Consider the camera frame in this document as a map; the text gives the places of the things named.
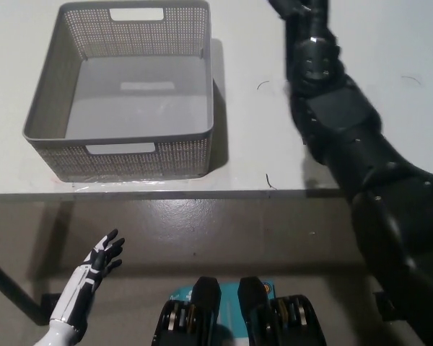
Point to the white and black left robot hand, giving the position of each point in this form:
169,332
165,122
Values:
79,284

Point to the black metal table leg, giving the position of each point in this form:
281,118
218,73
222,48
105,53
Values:
11,284

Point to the clear adhesive tape strip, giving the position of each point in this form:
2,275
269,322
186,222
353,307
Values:
130,182

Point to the black robot legs with teal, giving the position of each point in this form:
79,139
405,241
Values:
209,310

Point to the grey perforated plastic basket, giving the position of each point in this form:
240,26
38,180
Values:
50,108

